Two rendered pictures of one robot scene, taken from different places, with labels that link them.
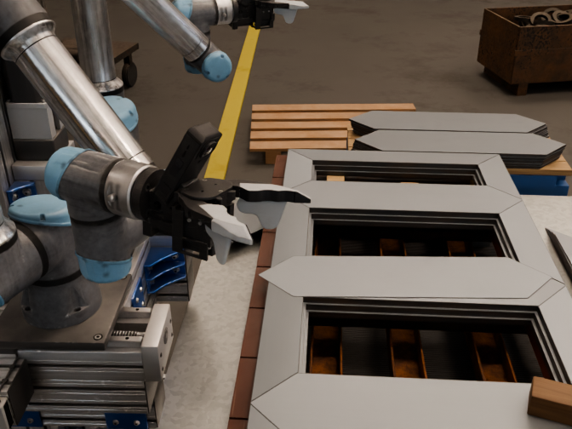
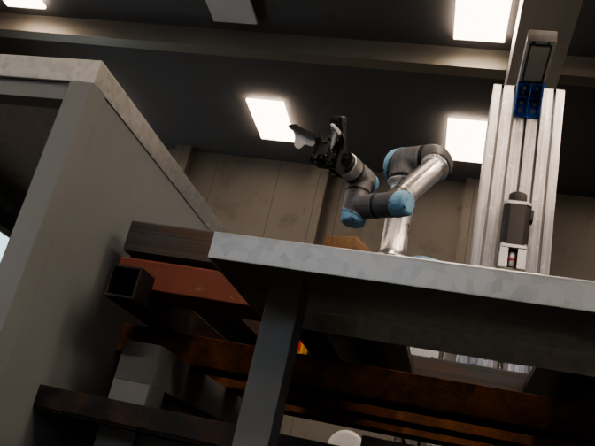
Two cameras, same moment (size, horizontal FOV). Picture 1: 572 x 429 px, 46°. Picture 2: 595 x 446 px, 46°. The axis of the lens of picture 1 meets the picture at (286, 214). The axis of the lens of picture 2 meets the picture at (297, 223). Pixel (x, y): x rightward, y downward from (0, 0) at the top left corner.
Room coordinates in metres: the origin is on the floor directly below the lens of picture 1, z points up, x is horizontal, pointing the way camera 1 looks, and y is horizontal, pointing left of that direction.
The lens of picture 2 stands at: (1.08, -1.66, 0.51)
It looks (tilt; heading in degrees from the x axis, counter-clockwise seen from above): 21 degrees up; 102
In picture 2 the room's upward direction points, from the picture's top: 13 degrees clockwise
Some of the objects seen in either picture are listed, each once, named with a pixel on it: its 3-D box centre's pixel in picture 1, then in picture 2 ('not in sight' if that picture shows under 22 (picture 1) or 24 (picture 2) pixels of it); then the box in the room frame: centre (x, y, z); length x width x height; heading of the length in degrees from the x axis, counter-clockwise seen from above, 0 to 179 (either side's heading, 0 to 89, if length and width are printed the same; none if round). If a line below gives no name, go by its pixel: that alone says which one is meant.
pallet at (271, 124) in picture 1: (337, 131); not in sight; (4.28, -0.35, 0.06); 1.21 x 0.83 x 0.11; 89
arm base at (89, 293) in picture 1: (58, 283); not in sight; (1.06, 0.44, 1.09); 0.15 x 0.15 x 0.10
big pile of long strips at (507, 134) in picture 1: (452, 138); not in sight; (2.39, -0.64, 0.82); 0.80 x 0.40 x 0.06; 86
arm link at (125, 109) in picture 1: (114, 128); not in sight; (1.56, 0.43, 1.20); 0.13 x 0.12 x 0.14; 24
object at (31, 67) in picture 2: not in sight; (107, 219); (0.29, -0.16, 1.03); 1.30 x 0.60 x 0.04; 86
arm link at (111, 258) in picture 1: (109, 236); (359, 207); (0.83, 0.26, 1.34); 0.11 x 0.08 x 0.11; 153
